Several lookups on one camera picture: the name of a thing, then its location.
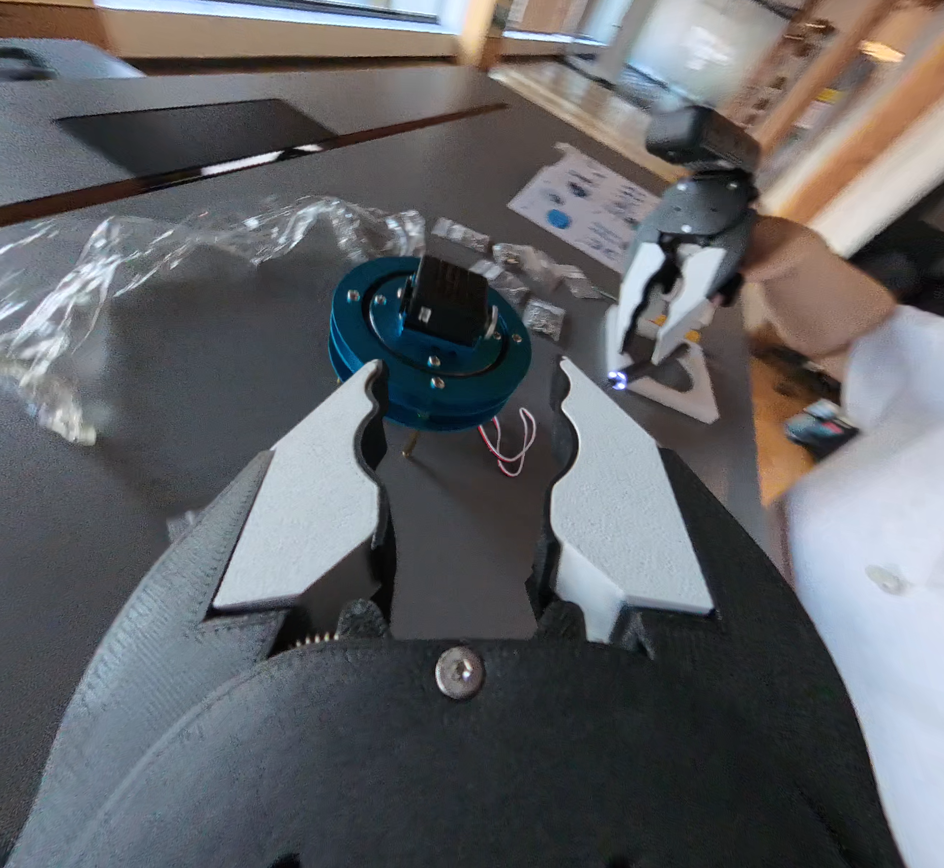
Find clear plastic wrap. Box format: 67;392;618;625
0;196;427;445

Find white triangular bracket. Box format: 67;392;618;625
623;337;720;425

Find grey rounded object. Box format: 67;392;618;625
0;38;145;82

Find dark handheld device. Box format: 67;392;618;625
784;400;861;461

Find black servo motor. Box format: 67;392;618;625
400;256;494;347

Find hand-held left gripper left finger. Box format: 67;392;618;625
210;359;395;614

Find printed instruction sheet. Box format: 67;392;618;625
507;143;665;272

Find black rectangular desk mat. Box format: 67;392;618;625
58;99;338;177

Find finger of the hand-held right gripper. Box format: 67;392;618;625
651;247;729;368
605;241;670;388

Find dark grey desk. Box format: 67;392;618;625
0;63;768;854

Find red and white wires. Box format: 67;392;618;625
478;407;538;478

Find glass door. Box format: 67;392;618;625
627;0;797;96

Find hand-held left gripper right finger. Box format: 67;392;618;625
532;356;718;646

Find person's right forearm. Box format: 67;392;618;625
741;214;902;362

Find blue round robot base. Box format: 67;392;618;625
328;256;533;460

